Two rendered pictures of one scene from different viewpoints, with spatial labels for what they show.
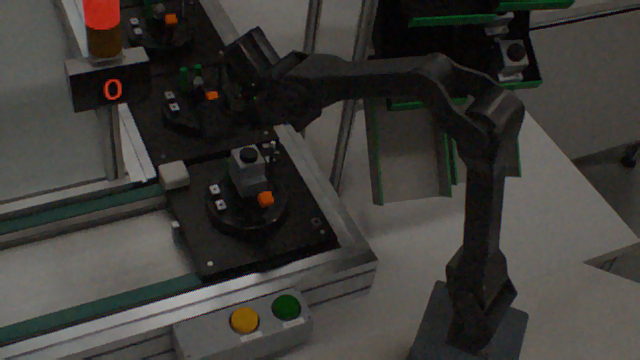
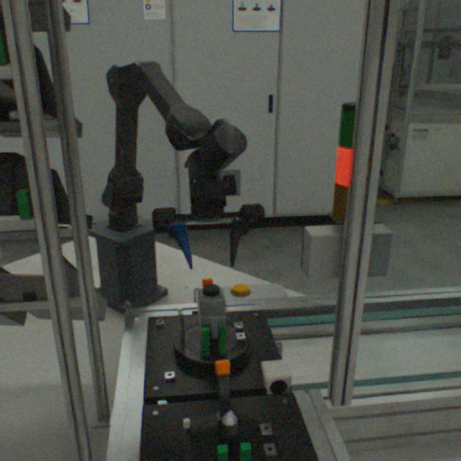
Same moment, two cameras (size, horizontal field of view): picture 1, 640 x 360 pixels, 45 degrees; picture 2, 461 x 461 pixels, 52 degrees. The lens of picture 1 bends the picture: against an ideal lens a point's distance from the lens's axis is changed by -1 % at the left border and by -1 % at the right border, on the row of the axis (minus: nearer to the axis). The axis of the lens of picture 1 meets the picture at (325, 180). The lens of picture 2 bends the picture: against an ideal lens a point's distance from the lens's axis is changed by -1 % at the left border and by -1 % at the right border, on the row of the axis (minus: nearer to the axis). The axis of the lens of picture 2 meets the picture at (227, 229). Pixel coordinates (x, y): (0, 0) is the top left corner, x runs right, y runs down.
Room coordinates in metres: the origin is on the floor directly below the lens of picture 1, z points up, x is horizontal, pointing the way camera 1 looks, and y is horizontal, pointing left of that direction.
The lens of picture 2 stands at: (1.53, 0.46, 1.49)
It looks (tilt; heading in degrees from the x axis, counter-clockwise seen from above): 22 degrees down; 205
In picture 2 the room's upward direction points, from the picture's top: straight up
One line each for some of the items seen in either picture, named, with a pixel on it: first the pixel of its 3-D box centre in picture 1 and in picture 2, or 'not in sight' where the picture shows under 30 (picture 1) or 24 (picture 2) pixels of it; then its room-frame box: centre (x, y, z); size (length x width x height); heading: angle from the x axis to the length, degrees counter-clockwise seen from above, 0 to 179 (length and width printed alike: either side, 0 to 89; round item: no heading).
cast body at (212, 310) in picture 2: (245, 163); (212, 308); (0.90, 0.13, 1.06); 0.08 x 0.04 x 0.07; 33
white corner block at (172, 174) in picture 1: (173, 178); (275, 377); (0.92, 0.26, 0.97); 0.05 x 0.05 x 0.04; 32
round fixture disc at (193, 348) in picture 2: (246, 200); (212, 342); (0.89, 0.13, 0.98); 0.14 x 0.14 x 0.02
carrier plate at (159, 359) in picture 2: (245, 208); (212, 351); (0.89, 0.13, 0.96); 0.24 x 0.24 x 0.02; 32
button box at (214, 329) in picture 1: (243, 331); (239, 302); (0.66, 0.09, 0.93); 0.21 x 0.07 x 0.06; 122
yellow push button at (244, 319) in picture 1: (244, 320); (240, 291); (0.66, 0.09, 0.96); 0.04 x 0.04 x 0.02
